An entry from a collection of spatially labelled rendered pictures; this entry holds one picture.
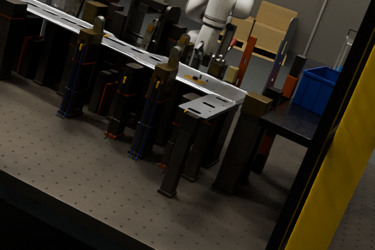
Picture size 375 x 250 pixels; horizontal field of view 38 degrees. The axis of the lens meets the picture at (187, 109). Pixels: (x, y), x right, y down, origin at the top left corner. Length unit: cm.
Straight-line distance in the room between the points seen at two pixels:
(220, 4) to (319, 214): 84
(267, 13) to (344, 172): 775
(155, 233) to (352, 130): 61
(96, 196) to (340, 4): 823
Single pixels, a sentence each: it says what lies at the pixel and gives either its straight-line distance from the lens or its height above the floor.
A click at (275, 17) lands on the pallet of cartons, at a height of 63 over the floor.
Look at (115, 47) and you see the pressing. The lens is 215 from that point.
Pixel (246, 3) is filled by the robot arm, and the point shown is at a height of 133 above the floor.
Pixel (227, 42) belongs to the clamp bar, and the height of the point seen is 114.
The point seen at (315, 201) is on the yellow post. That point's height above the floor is 96.
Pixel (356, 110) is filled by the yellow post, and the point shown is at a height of 123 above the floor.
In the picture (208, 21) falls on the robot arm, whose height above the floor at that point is 123.
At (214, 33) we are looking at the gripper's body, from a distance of 196.
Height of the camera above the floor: 151
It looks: 18 degrees down
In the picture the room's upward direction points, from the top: 19 degrees clockwise
